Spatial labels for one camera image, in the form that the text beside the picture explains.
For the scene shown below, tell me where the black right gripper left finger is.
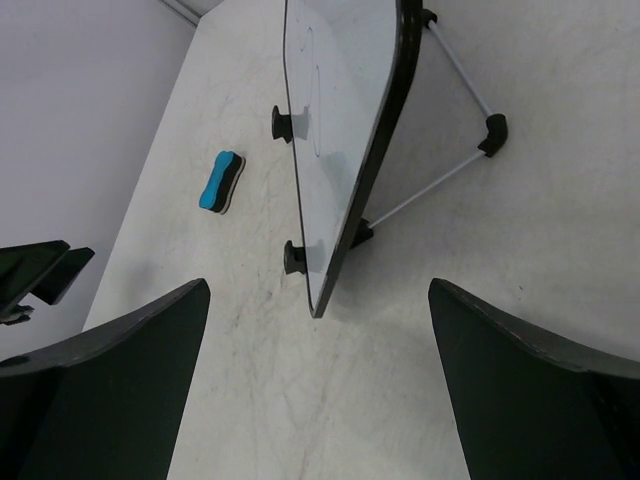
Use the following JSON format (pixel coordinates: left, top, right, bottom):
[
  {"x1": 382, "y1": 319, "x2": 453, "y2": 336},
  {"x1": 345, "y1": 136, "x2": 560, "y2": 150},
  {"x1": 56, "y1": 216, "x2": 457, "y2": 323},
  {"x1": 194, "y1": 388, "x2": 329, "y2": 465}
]
[{"x1": 1, "y1": 279, "x2": 210, "y2": 479}]

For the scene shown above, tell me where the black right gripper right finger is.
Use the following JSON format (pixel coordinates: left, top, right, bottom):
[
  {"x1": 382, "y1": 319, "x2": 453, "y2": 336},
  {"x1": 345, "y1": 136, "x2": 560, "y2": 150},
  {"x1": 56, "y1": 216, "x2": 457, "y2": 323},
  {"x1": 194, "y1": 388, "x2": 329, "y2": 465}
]
[{"x1": 428, "y1": 279, "x2": 639, "y2": 479}]

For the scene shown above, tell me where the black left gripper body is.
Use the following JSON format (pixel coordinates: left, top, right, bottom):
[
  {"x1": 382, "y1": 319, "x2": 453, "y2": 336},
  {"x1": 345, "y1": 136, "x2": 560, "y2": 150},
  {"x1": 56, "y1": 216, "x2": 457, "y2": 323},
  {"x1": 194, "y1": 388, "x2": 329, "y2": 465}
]
[{"x1": 1, "y1": 240, "x2": 95, "y2": 325}]

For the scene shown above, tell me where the blue whiteboard eraser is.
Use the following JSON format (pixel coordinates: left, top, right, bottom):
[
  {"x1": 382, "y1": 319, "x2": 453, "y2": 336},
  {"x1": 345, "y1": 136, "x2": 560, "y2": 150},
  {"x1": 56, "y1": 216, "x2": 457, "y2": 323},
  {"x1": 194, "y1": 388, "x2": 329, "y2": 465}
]
[{"x1": 199, "y1": 151, "x2": 246, "y2": 215}]

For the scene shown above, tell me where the small black-framed whiteboard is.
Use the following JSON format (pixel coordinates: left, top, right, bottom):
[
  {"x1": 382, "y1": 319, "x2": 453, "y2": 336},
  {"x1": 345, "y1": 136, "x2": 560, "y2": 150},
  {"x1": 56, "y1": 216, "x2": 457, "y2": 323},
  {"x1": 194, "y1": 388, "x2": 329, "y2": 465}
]
[{"x1": 283, "y1": 1, "x2": 423, "y2": 318}]

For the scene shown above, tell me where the whiteboard wire stand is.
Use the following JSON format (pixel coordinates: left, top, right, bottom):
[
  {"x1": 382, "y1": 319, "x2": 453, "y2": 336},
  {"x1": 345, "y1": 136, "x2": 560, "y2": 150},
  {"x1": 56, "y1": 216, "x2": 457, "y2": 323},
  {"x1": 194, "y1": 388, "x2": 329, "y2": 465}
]
[{"x1": 271, "y1": 2, "x2": 508, "y2": 254}]

